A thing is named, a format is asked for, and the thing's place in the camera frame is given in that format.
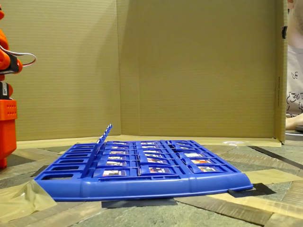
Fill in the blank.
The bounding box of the Sir Stretch flip tile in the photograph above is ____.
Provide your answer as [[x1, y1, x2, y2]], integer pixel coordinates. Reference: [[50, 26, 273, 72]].
[[97, 159, 130, 168]]

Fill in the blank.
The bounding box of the glossy beige tape patch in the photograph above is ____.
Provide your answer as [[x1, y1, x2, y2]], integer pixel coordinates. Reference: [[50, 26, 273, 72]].
[[246, 169, 303, 184]]

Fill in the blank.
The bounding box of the person in white t-shirt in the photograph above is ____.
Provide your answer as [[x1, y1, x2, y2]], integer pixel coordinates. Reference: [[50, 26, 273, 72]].
[[285, 0, 303, 119]]

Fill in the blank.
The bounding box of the Bobo-Joe flip tile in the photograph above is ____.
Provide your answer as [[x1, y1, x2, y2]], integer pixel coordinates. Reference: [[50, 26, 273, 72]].
[[94, 130, 108, 158]]

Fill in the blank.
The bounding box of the white servo cable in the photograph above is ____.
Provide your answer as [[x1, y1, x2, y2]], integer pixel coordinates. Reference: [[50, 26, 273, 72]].
[[0, 46, 37, 68]]

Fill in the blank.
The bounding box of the red card tile Leo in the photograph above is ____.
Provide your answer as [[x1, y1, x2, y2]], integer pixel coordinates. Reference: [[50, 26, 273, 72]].
[[90, 132, 106, 165]]

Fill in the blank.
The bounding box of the crumpled beige tape piece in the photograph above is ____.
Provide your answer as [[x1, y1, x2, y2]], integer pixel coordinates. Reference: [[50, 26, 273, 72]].
[[0, 179, 57, 223]]

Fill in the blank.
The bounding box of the brown cardboard backdrop box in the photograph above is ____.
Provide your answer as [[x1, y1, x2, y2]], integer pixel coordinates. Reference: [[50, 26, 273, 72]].
[[0, 0, 289, 150]]

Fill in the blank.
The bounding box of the grey round tray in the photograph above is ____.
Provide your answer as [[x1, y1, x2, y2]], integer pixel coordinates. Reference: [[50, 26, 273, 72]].
[[285, 130, 303, 142]]

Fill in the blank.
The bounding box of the person's bare forearm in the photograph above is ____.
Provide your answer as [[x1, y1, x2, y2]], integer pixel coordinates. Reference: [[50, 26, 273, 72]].
[[285, 115, 303, 131]]

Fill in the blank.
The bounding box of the long black tape strip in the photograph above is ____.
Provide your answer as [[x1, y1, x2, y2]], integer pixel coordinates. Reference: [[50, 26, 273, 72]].
[[248, 146, 303, 170]]

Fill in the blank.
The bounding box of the red card tile Raphael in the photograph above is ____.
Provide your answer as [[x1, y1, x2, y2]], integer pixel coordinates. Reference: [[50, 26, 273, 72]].
[[82, 140, 100, 178]]

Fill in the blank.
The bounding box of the small black tape piece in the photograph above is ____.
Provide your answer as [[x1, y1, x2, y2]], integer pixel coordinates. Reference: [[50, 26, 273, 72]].
[[30, 165, 48, 177]]

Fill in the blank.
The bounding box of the blue plastic game board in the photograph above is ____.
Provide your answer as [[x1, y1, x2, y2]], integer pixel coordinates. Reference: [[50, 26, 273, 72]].
[[34, 139, 254, 202]]

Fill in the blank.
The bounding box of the red card tile Lucia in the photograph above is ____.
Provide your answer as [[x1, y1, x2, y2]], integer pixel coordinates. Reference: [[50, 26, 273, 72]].
[[87, 136, 103, 171]]

